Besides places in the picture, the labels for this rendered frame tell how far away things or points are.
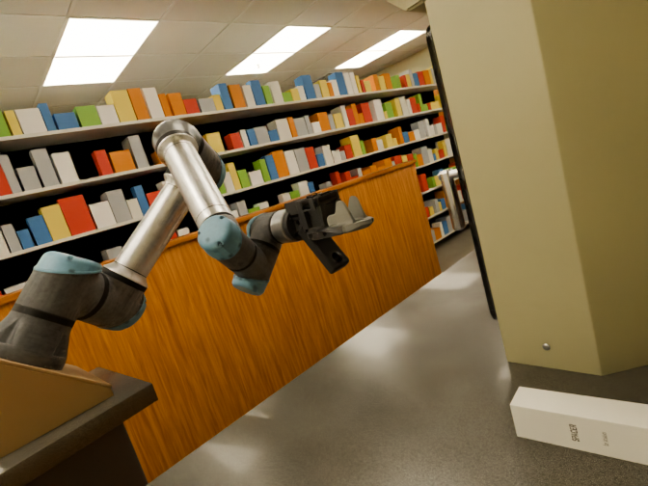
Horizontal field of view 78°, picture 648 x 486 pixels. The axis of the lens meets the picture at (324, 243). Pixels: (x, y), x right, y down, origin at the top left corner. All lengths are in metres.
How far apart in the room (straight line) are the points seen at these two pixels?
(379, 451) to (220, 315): 2.04
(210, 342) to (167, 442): 0.54
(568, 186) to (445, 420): 0.29
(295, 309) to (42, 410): 2.02
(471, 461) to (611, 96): 0.40
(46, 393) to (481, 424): 0.77
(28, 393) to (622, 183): 0.97
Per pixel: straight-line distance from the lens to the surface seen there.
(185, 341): 2.42
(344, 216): 0.73
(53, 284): 0.99
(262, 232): 0.90
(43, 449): 0.92
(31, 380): 0.95
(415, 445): 0.51
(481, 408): 0.54
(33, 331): 0.98
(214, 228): 0.78
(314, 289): 2.88
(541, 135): 0.50
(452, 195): 0.61
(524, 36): 0.51
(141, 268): 1.09
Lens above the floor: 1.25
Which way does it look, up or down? 9 degrees down
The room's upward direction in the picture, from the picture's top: 17 degrees counter-clockwise
